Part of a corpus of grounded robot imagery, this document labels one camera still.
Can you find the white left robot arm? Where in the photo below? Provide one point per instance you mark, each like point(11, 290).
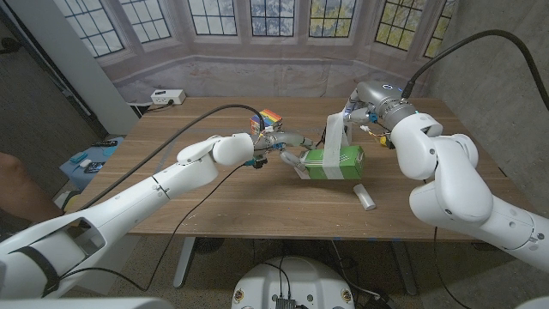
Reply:
point(128, 206)

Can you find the white robot shoulder cover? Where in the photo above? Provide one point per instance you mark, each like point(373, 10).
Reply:
point(86, 304)

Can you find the small white object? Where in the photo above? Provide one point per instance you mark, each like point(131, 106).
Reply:
point(85, 163)

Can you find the grey table leg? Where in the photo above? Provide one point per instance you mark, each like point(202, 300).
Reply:
point(405, 270)
point(184, 262)

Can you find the dark round floor object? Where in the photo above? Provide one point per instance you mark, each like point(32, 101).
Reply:
point(210, 245)

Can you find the black floor power box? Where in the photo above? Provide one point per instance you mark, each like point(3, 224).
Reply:
point(381, 302)

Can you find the rainbow cube toy box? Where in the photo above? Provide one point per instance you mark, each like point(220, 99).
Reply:
point(267, 119)

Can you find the printed window backdrop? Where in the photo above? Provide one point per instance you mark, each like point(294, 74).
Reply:
point(274, 64)

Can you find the white cylinder roll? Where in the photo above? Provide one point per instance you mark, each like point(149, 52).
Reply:
point(364, 196)

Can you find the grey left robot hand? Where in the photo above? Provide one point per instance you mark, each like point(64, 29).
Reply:
point(285, 143)

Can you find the white power strip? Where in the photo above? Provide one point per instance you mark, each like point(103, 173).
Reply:
point(168, 96)

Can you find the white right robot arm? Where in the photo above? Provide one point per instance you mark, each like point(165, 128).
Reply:
point(463, 180)

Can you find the person bare leg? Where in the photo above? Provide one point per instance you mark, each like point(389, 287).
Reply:
point(21, 189)

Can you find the blue stool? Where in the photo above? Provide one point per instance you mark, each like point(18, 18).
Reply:
point(81, 169)

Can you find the white gauze bandage strip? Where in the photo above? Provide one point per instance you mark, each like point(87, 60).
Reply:
point(336, 141)

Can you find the yellow black object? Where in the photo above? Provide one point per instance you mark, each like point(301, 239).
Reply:
point(70, 201)

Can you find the white robot torso base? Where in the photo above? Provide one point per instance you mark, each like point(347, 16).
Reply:
point(296, 287)

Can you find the black remote control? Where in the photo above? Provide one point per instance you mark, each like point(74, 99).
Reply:
point(105, 143)

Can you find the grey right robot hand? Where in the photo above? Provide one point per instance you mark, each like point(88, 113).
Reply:
point(379, 103)

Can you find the black phone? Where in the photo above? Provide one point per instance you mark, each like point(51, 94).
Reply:
point(94, 167)

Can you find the green white carton box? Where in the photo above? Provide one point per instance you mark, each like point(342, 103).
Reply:
point(339, 163)

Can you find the teal small case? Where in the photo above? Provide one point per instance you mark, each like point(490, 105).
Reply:
point(79, 157)

